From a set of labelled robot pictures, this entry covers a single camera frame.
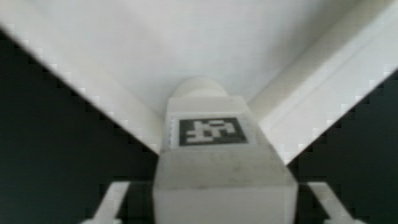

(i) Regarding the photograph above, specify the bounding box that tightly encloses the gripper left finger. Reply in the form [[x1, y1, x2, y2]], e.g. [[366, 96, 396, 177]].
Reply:
[[80, 181, 130, 224]]

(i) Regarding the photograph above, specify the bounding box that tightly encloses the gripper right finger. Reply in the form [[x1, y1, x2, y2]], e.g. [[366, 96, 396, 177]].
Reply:
[[307, 182, 366, 224]]

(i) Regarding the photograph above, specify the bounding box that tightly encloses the white table leg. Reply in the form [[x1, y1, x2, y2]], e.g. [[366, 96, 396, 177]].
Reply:
[[153, 78, 299, 224]]

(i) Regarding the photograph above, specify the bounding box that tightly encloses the white square tabletop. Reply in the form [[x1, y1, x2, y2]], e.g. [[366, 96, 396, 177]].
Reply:
[[0, 0, 394, 148]]

